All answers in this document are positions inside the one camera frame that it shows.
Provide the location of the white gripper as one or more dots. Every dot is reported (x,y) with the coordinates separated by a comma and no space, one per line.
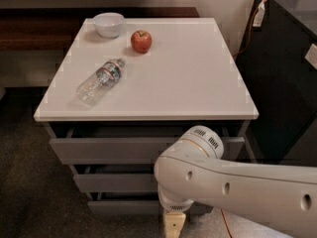
(175,203)

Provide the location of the grey bottom drawer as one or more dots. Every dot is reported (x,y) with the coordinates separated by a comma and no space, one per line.
(125,203)

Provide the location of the grey drawer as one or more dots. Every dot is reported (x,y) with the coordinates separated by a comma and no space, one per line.
(125,203)
(119,178)
(114,145)

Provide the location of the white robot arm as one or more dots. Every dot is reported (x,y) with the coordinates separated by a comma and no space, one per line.
(191,170)

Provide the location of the grey middle drawer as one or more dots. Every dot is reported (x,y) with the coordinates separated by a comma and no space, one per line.
(119,178)

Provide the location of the grey top drawer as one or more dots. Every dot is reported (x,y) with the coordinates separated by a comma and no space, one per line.
(114,145)

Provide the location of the white counter top cabinet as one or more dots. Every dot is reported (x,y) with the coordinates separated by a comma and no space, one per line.
(187,77)

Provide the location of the clear plastic water bottle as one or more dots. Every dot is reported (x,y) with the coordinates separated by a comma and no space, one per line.
(101,81)

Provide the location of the red apple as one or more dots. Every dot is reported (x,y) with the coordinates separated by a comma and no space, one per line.
(141,41)

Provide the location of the black side cabinet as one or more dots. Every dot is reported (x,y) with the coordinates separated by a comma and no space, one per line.
(282,83)

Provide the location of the white bowl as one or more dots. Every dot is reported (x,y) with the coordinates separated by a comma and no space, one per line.
(108,25)

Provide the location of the dark wooden shelf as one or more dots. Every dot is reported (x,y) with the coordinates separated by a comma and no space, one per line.
(56,28)

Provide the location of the white wall outlet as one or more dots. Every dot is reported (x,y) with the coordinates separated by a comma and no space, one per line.
(311,55)

